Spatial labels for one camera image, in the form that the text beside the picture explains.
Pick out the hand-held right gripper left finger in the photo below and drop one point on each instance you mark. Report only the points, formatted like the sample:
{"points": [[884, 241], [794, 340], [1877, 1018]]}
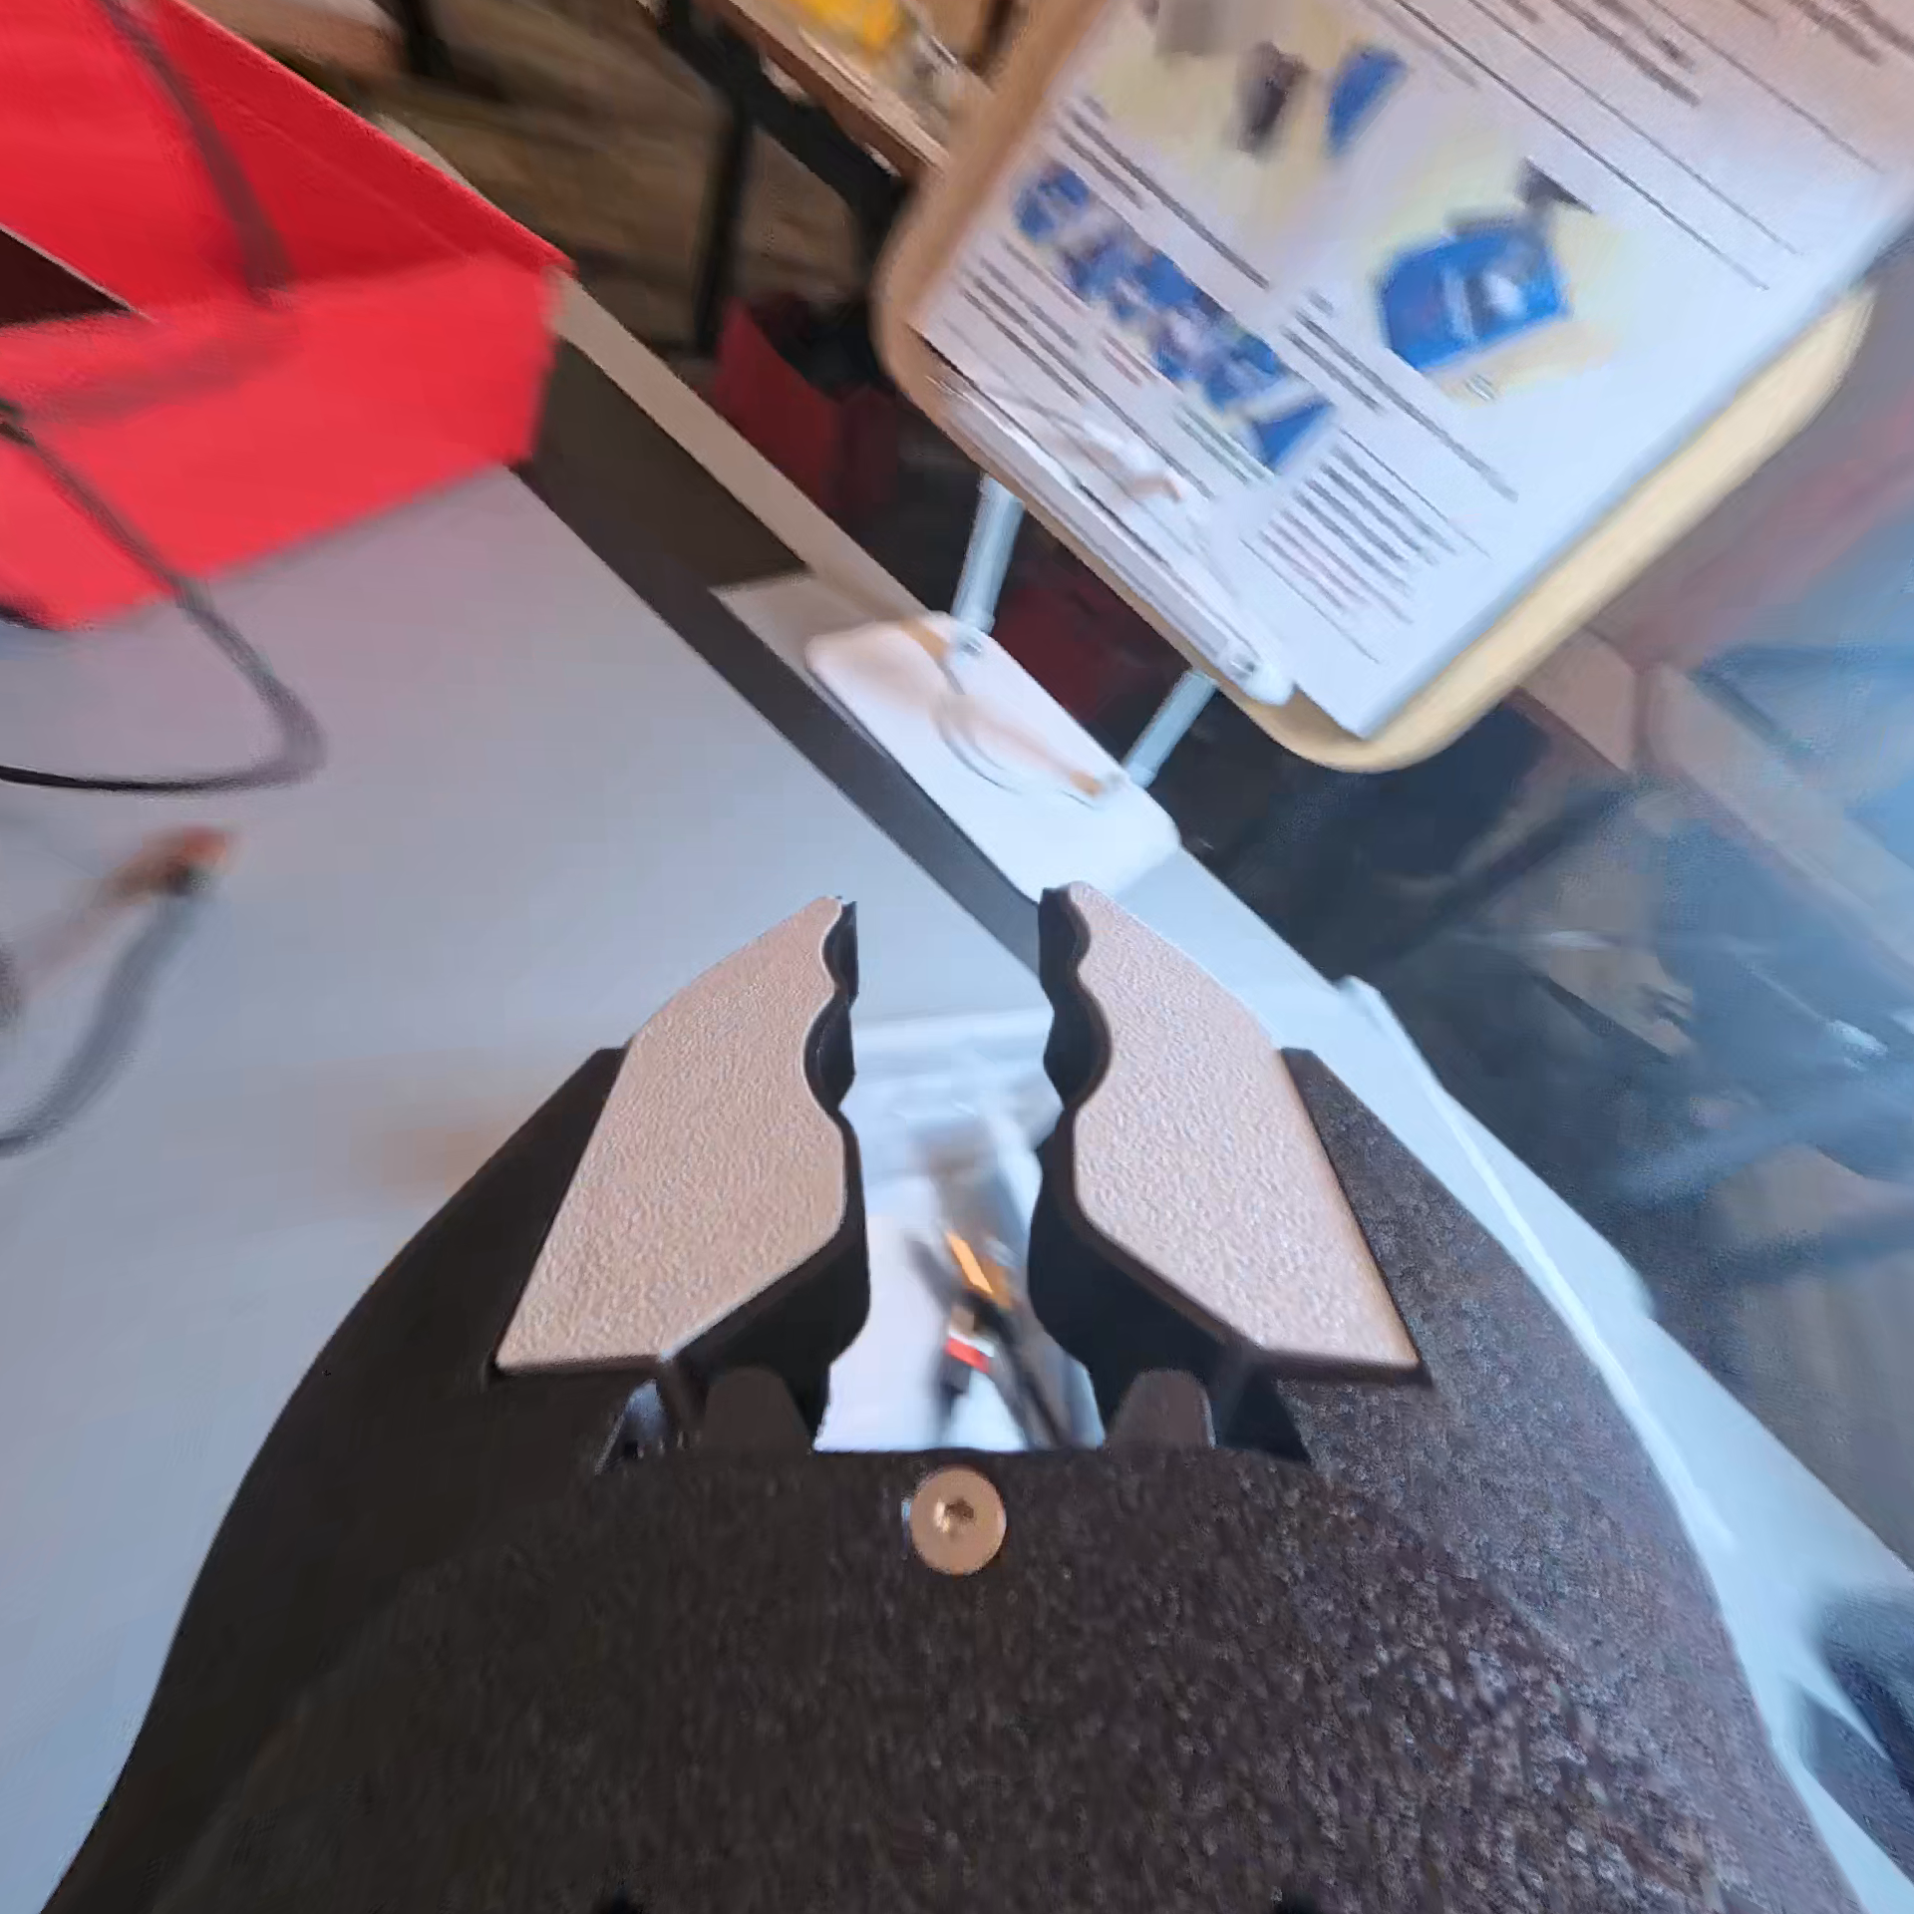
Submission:
{"points": [[705, 1165]]}

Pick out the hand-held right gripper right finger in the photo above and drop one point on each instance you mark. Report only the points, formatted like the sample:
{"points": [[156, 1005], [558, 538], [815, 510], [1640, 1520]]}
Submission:
{"points": [[1214, 1183]]}

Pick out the clear plastic bin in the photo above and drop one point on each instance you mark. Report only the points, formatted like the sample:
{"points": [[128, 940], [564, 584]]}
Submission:
{"points": [[913, 1091]]}

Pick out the red plastic bin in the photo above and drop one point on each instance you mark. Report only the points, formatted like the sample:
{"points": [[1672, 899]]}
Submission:
{"points": [[301, 390]]}

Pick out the instruction sheet on stand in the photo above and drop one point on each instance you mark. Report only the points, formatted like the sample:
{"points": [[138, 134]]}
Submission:
{"points": [[1346, 374]]}

